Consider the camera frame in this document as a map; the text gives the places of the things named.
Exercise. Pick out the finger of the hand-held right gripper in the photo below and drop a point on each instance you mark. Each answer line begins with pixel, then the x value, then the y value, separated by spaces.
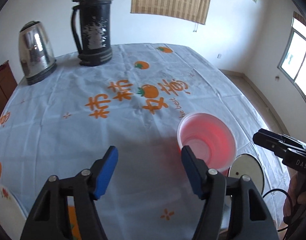
pixel 268 141

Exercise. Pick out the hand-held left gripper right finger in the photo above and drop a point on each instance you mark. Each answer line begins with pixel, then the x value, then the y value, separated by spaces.
pixel 191 172

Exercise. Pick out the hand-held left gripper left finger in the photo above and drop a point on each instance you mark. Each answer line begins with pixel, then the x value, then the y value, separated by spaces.
pixel 106 172

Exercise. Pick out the white enamel bowl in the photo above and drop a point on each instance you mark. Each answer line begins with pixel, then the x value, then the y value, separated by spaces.
pixel 245 172

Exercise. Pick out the pink plastic cup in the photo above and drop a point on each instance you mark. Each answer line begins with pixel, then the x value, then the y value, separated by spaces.
pixel 205 135

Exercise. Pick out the red floral white plate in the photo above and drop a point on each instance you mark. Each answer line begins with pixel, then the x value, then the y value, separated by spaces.
pixel 5 205

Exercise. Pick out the person's right hand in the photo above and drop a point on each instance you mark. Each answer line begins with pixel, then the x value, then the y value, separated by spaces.
pixel 294 192

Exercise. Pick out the glass window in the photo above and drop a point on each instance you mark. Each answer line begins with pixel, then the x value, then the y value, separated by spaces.
pixel 296 60

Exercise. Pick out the orange fruit printed tablecloth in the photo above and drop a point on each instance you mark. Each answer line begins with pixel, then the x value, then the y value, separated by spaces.
pixel 67 92

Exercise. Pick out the window valance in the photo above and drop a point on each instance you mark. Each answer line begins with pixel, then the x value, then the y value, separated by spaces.
pixel 301 21

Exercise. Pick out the brown wooden cabinet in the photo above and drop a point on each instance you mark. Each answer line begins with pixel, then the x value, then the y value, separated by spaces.
pixel 1 92

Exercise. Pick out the stainless steel electric kettle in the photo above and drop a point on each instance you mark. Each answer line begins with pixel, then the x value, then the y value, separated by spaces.
pixel 35 52

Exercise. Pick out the black thermos flask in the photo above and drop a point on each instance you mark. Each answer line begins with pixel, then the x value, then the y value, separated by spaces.
pixel 95 25

